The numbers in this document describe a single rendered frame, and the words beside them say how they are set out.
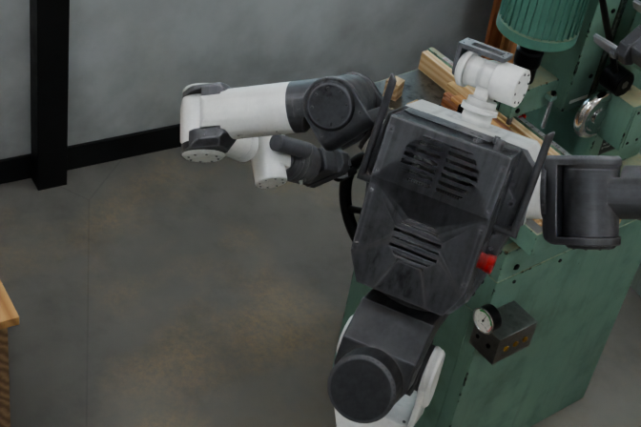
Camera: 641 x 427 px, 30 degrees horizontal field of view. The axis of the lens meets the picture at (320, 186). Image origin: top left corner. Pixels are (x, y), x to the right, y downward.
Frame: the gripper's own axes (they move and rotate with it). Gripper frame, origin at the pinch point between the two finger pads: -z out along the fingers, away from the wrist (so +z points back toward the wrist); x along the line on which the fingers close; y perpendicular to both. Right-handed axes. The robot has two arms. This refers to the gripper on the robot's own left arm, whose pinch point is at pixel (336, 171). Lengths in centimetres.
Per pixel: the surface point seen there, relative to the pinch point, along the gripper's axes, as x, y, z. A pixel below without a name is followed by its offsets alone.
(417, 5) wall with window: -45, 101, -135
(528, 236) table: 29.3, -21.9, -22.6
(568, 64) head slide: 44, 15, -33
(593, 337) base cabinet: 5, -34, -96
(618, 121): 47, 1, -43
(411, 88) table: 5.0, 24.7, -30.8
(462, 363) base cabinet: -7, -39, -45
